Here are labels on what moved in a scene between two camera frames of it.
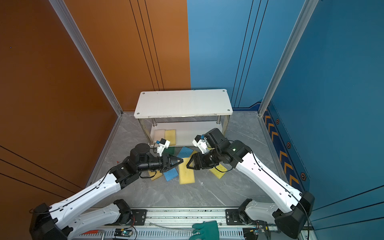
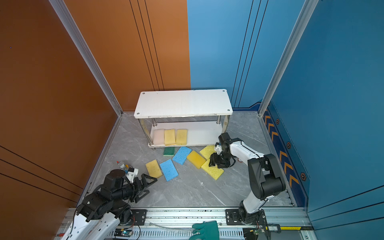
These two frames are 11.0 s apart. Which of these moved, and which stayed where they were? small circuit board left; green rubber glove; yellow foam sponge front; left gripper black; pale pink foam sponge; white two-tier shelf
Moved: left gripper black
Stayed: small circuit board left; pale pink foam sponge; green rubber glove; yellow foam sponge front; white two-tier shelf
